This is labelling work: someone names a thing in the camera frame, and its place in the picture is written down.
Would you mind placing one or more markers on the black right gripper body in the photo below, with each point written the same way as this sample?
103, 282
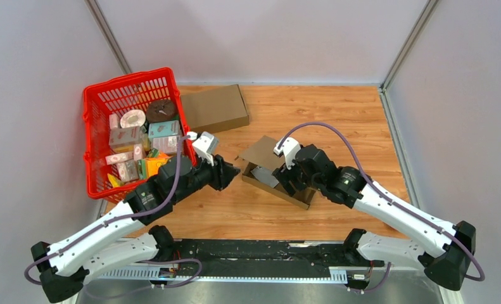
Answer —
297, 178

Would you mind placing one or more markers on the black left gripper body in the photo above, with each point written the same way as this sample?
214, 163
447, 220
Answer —
204, 174

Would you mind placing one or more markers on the brown cardboard box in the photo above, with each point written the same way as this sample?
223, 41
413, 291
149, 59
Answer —
216, 110

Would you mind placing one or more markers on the clear plastic bag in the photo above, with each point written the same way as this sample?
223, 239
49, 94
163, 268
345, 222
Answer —
264, 176

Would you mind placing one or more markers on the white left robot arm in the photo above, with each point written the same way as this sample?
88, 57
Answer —
67, 266

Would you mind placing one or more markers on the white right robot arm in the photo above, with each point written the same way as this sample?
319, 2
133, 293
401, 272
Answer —
401, 222

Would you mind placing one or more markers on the teal snack box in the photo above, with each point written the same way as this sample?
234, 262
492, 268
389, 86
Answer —
164, 129

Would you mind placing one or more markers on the orange snack box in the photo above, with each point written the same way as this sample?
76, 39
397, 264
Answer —
149, 167

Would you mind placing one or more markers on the brown round cake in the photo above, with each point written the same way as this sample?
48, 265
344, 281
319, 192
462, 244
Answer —
160, 111

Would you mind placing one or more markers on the pink white carton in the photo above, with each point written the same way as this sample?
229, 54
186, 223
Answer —
124, 140

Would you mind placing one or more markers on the pink white tape roll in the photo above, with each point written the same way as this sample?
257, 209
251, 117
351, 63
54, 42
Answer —
133, 118

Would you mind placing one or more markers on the red plastic basket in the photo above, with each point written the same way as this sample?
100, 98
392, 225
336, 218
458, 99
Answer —
115, 98

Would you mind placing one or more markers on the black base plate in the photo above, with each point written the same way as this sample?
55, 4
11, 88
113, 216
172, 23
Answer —
259, 258

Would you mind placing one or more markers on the aluminium front rail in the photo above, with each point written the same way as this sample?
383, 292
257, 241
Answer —
259, 259

